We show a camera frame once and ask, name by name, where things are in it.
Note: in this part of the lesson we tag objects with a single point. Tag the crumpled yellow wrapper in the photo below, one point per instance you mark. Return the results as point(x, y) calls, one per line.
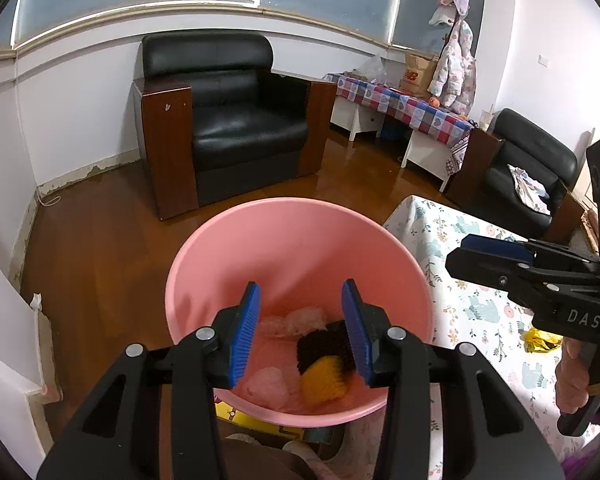
point(537, 340)

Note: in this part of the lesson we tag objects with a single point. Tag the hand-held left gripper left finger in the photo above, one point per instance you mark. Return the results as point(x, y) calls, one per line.
point(245, 332)

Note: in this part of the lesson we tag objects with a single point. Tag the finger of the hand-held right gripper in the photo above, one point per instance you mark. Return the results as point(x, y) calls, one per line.
point(500, 247)
point(480, 270)

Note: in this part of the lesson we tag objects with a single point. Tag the person's right hand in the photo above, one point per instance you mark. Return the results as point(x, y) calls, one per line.
point(570, 380)

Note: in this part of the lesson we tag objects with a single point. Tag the orange fruit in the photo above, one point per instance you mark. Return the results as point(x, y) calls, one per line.
point(435, 102)

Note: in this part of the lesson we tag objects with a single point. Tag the white wall socket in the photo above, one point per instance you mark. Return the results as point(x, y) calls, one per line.
point(544, 60)

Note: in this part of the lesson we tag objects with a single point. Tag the cream wooden headboard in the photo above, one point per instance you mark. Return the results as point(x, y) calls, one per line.
point(581, 180)

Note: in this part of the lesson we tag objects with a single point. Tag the white wooden table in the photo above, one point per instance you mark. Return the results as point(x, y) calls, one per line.
point(365, 120)

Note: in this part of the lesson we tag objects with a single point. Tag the crumpled clear plastic wrap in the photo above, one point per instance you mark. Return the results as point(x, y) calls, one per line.
point(267, 387)
point(272, 326)
point(305, 321)

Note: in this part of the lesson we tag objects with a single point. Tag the white wooden panel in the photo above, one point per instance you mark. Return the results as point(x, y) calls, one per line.
point(5, 335)

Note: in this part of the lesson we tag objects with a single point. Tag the cardboard box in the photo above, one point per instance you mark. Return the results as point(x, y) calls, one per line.
point(417, 72)

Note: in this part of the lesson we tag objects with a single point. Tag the black leather wood-sided armchair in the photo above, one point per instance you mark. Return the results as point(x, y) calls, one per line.
point(240, 125)
point(525, 160)

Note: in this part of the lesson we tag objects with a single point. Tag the side table with checkered cloth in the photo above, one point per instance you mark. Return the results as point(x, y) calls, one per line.
point(420, 110)

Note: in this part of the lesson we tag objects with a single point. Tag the clear plastic bag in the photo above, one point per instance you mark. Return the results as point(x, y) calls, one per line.
point(375, 70)

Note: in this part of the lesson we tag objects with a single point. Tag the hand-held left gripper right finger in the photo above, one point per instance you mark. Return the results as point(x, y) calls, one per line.
point(355, 335)

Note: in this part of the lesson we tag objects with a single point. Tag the pale printed cloth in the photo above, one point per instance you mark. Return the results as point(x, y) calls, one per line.
point(530, 190)

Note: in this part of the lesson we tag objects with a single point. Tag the pink plastic bucket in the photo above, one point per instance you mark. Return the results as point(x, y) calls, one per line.
point(305, 240)

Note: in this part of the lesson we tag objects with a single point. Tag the yellow printed box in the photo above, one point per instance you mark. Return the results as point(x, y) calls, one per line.
point(240, 417)

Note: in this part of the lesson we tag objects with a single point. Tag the white floral padded jacket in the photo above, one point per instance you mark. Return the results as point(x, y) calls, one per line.
point(455, 70)

